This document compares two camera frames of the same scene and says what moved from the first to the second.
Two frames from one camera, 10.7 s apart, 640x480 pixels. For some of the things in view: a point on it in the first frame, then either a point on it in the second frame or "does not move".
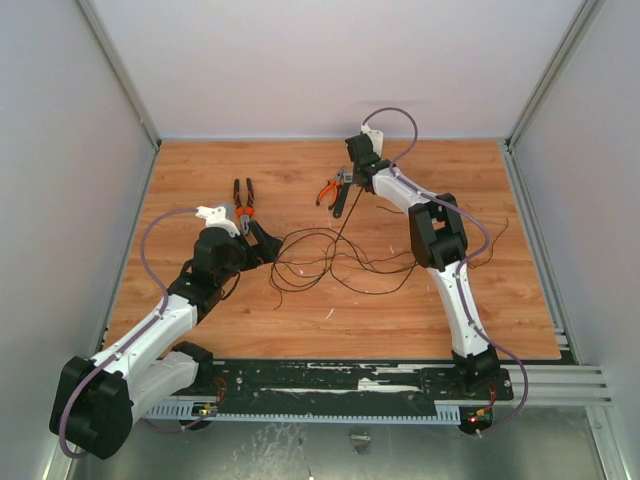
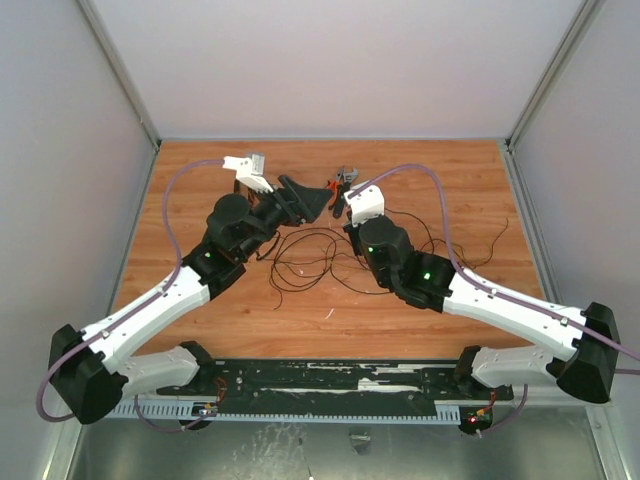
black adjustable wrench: [342, 195] does not move
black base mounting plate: [344, 382] does not move
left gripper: [266, 249] → [300, 204]
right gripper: [353, 178] → [350, 236]
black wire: [307, 256] does not move
